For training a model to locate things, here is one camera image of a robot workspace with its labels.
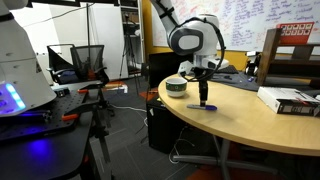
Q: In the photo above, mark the red printed card box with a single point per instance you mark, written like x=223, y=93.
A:
x=295, y=33

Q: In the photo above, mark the grey metal table frame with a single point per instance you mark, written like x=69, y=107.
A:
x=224, y=160

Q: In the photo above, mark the dark grey desk mat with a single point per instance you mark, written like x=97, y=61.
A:
x=240, y=81

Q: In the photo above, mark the black computer monitor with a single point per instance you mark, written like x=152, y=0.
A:
x=165, y=66

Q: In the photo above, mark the thin black stand pole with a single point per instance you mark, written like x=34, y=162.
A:
x=88, y=40

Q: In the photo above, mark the wall whiteboard with writing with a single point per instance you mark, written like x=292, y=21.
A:
x=253, y=20

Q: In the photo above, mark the dark wooden shelf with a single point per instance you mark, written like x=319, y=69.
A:
x=270, y=55

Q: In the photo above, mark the black mesh office chair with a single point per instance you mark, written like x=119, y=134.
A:
x=88, y=61

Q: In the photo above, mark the dark pen on mat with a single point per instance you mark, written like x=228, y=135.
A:
x=223, y=77

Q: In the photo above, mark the white mug with green band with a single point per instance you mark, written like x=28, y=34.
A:
x=176, y=87

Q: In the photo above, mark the black computer tower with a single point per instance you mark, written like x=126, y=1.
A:
x=163, y=126

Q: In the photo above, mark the black computer keyboard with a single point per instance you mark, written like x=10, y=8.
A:
x=230, y=70

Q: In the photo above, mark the black headphones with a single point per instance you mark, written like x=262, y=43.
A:
x=250, y=66

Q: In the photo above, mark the black camera tripod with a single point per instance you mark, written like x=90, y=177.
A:
x=128, y=46

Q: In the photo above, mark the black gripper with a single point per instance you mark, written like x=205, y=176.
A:
x=203, y=83

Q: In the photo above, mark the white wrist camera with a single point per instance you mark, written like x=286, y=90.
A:
x=185, y=69

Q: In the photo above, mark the black solid-back office chair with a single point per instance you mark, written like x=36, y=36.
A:
x=58, y=65

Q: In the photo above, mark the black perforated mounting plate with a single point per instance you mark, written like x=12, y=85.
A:
x=63, y=106

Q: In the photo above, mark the small blue object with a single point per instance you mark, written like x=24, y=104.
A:
x=251, y=79

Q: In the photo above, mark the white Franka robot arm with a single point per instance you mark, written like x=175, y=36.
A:
x=186, y=41

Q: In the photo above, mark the white box on floor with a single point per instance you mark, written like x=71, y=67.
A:
x=118, y=88

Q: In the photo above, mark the white and black box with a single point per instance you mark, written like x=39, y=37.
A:
x=286, y=100

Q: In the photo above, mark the black robot cart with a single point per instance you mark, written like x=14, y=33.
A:
x=43, y=156

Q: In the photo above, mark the blue and white marker pen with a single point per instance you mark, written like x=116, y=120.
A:
x=208, y=107

